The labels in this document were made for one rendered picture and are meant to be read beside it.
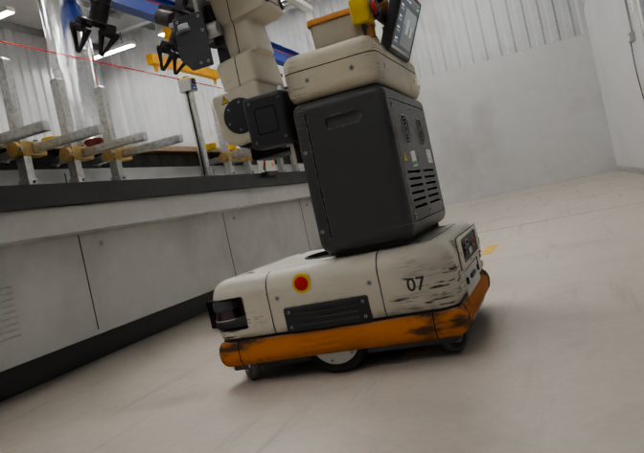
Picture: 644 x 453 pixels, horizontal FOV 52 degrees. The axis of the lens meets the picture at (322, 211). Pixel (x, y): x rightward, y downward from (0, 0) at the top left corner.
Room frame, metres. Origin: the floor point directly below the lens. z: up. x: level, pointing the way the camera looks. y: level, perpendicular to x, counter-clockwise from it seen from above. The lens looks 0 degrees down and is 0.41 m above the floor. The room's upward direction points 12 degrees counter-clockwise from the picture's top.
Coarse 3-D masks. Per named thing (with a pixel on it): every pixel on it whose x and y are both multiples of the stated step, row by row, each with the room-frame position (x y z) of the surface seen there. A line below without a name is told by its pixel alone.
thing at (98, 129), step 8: (88, 128) 2.22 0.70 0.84; (96, 128) 2.21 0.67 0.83; (64, 136) 2.25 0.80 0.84; (72, 136) 2.24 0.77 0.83; (80, 136) 2.23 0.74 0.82; (88, 136) 2.22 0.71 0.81; (32, 144) 2.30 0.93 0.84; (40, 144) 2.29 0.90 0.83; (48, 144) 2.27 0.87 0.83; (56, 144) 2.26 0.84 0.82; (64, 144) 2.27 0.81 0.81; (0, 160) 2.35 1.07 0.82; (8, 160) 2.35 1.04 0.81
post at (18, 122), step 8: (0, 64) 2.26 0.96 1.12; (8, 64) 2.28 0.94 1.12; (0, 72) 2.27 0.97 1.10; (8, 72) 2.27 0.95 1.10; (0, 80) 2.27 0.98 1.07; (8, 80) 2.26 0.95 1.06; (8, 88) 2.26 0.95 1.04; (8, 96) 2.26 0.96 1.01; (16, 96) 2.29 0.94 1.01; (8, 104) 2.27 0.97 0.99; (16, 104) 2.28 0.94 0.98; (8, 112) 2.27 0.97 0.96; (16, 112) 2.27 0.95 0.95; (8, 120) 2.27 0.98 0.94; (16, 120) 2.26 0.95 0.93; (16, 160) 2.27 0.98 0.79; (24, 160) 2.26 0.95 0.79; (24, 168) 2.26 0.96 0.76; (32, 168) 2.29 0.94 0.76; (24, 176) 2.27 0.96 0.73; (32, 176) 2.28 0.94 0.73
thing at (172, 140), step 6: (168, 138) 2.69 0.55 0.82; (174, 138) 2.68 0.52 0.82; (180, 138) 2.69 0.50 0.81; (144, 144) 2.73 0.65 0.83; (150, 144) 2.72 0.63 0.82; (156, 144) 2.71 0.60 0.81; (162, 144) 2.70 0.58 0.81; (168, 144) 2.69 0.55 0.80; (174, 144) 2.71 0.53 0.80; (126, 150) 2.76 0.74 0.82; (132, 150) 2.75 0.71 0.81; (138, 150) 2.74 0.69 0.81; (144, 150) 2.73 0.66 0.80; (126, 156) 2.78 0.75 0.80; (96, 162) 2.81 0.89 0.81; (102, 162) 2.80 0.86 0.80
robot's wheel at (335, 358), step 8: (336, 352) 1.67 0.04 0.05; (344, 352) 1.66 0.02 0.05; (352, 352) 1.65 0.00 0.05; (360, 352) 1.65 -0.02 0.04; (312, 360) 1.69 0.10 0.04; (320, 360) 1.69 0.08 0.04; (328, 360) 1.68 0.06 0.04; (336, 360) 1.67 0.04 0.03; (344, 360) 1.66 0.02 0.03; (352, 360) 1.66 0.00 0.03; (360, 360) 1.65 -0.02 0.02; (328, 368) 1.68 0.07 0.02; (336, 368) 1.67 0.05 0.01; (344, 368) 1.67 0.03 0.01; (352, 368) 1.66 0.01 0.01
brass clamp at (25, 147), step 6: (12, 144) 2.24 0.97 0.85; (18, 144) 2.25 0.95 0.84; (24, 144) 2.27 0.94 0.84; (30, 144) 2.29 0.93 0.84; (12, 150) 2.24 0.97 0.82; (18, 150) 2.24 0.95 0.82; (24, 150) 2.26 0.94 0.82; (30, 150) 2.28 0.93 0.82; (12, 156) 2.24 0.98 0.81; (18, 156) 2.26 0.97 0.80; (36, 156) 2.34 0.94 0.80; (42, 156) 2.36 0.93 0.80
